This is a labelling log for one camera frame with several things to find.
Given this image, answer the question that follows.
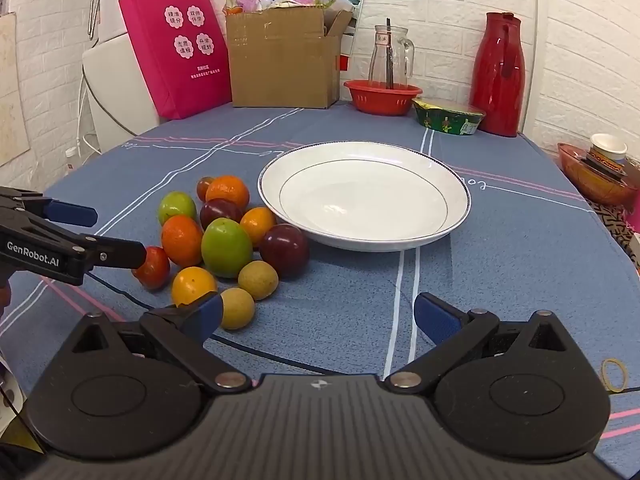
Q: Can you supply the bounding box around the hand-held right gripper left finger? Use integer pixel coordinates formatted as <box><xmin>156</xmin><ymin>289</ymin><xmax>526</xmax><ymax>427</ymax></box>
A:
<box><xmin>64</xmin><ymin>292</ymin><xmax>253</xmax><ymax>394</ymax></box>

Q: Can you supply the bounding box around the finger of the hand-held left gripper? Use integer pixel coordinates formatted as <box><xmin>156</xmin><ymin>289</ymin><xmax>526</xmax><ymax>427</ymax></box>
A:
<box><xmin>82</xmin><ymin>235</ymin><xmax>148</xmax><ymax>273</ymax></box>
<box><xmin>42</xmin><ymin>199</ymin><xmax>98</xmax><ymax>227</ymax></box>

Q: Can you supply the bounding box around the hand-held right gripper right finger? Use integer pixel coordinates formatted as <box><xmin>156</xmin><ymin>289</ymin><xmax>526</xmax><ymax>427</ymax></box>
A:
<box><xmin>382</xmin><ymin>291</ymin><xmax>582</xmax><ymax>393</ymax></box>

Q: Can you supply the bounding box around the tan longan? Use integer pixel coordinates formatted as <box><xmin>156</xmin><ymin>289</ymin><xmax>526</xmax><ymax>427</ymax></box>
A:
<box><xmin>220</xmin><ymin>287</ymin><xmax>256</xmax><ymax>331</ymax></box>
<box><xmin>238</xmin><ymin>260</ymin><xmax>279</xmax><ymax>301</ymax></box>

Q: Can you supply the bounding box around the yellow orange citrus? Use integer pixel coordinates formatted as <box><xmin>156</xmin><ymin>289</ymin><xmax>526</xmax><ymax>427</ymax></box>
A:
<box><xmin>171</xmin><ymin>266</ymin><xmax>219</xmax><ymax>307</ymax></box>

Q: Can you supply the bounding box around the deep orange mandarin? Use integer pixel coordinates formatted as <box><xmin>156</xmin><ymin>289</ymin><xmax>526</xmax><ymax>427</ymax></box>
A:
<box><xmin>161</xmin><ymin>215</ymin><xmax>204</xmax><ymax>268</ymax></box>

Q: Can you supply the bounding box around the small green jujube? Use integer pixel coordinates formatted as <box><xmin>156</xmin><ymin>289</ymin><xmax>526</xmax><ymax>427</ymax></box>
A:
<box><xmin>158</xmin><ymin>191</ymin><xmax>198</xmax><ymax>227</ymax></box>

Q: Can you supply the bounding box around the large green jujube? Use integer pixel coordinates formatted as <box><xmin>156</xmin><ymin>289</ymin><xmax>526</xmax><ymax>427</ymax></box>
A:
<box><xmin>201</xmin><ymin>217</ymin><xmax>254</xmax><ymax>279</ymax></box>

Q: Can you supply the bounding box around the dark purple plum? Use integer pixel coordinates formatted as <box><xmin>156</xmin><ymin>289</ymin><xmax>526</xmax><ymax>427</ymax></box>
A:
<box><xmin>200</xmin><ymin>198</ymin><xmax>245</xmax><ymax>231</ymax></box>
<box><xmin>259</xmin><ymin>224</ymin><xmax>311</xmax><ymax>279</ymax></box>

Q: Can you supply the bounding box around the small oval orange kumquat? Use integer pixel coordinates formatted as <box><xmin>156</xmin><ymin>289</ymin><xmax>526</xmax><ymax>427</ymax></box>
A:
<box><xmin>240</xmin><ymin>206</ymin><xmax>277</xmax><ymax>248</ymax></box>

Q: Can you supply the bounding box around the white plate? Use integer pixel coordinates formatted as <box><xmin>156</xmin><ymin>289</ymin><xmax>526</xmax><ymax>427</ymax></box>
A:
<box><xmin>257</xmin><ymin>141</ymin><xmax>471</xmax><ymax>252</ymax></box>

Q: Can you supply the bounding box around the blue striped tablecloth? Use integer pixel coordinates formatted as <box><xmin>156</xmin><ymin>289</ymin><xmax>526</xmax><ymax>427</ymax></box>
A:
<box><xmin>0</xmin><ymin>100</ymin><xmax>640</xmax><ymax>480</ymax></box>

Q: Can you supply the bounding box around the white appliance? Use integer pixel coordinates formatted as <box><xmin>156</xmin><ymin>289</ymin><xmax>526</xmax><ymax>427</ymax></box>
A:
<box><xmin>81</xmin><ymin>30</ymin><xmax>161</xmax><ymax>153</ymax></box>

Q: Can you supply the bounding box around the yellow rubber band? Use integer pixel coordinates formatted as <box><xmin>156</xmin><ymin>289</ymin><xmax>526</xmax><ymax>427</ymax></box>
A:
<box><xmin>600</xmin><ymin>358</ymin><xmax>630</xmax><ymax>393</ymax></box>

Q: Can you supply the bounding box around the pink tote bag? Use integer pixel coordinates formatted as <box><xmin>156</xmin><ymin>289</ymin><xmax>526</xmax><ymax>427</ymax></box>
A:
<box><xmin>118</xmin><ymin>0</ymin><xmax>233</xmax><ymax>120</ymax></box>

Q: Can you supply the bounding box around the green printed bowl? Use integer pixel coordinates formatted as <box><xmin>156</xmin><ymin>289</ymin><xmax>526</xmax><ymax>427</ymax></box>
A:
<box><xmin>411</xmin><ymin>97</ymin><xmax>487</xmax><ymax>137</ymax></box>

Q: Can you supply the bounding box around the black patterned cloth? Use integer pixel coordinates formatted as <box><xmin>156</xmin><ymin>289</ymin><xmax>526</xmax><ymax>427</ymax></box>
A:
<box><xmin>585</xmin><ymin>157</ymin><xmax>640</xmax><ymax>276</ymax></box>

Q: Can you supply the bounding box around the orange glass bowl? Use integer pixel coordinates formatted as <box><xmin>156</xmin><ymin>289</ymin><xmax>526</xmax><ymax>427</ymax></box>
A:
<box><xmin>557</xmin><ymin>142</ymin><xmax>640</xmax><ymax>207</ymax></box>

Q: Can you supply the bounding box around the red plastic basket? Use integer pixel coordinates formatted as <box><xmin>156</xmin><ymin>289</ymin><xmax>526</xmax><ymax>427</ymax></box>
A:
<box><xmin>343</xmin><ymin>79</ymin><xmax>424</xmax><ymax>115</ymax></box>

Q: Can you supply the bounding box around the patterned packet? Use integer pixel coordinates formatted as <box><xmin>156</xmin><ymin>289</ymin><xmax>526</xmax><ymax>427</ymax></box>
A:
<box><xmin>585</xmin><ymin>152</ymin><xmax>628</xmax><ymax>178</ymax></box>

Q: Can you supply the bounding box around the red thermos jug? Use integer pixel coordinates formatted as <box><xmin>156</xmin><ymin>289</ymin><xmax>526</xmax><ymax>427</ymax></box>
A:
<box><xmin>469</xmin><ymin>12</ymin><xmax>527</xmax><ymax>138</ymax></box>

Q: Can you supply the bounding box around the white paper cup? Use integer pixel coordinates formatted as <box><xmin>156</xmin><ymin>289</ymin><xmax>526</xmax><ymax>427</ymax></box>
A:
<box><xmin>590</xmin><ymin>133</ymin><xmax>628</xmax><ymax>163</ymax></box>

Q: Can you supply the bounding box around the cardboard box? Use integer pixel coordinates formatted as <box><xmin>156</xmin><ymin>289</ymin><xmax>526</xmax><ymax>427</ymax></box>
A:
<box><xmin>225</xmin><ymin>6</ymin><xmax>354</xmax><ymax>109</ymax></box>

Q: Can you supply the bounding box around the glass pitcher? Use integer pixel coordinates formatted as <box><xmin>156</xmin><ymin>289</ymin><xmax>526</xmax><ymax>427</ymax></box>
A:
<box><xmin>368</xmin><ymin>25</ymin><xmax>416</xmax><ymax>88</ymax></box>

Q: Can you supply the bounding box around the metal utensil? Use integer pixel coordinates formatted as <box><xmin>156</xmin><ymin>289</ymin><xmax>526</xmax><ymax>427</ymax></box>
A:
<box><xmin>385</xmin><ymin>18</ymin><xmax>396</xmax><ymax>86</ymax></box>

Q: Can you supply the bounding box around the black cable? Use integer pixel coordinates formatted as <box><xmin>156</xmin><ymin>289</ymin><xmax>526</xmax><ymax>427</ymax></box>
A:
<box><xmin>85</xmin><ymin>270</ymin><xmax>351</xmax><ymax>377</ymax></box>

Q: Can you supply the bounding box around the beige wall board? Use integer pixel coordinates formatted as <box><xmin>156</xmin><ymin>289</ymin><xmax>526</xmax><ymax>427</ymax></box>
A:
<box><xmin>0</xmin><ymin>12</ymin><xmax>32</xmax><ymax>167</ymax></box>

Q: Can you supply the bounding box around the white wall water purifier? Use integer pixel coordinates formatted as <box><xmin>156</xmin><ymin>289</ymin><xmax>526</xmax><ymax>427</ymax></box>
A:
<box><xmin>89</xmin><ymin>0</ymin><xmax>151</xmax><ymax>43</ymax></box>

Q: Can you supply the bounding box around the white wall conduit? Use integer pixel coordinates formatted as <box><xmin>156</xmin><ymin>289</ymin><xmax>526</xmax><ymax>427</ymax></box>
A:
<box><xmin>520</xmin><ymin>0</ymin><xmax>542</xmax><ymax>133</ymax></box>

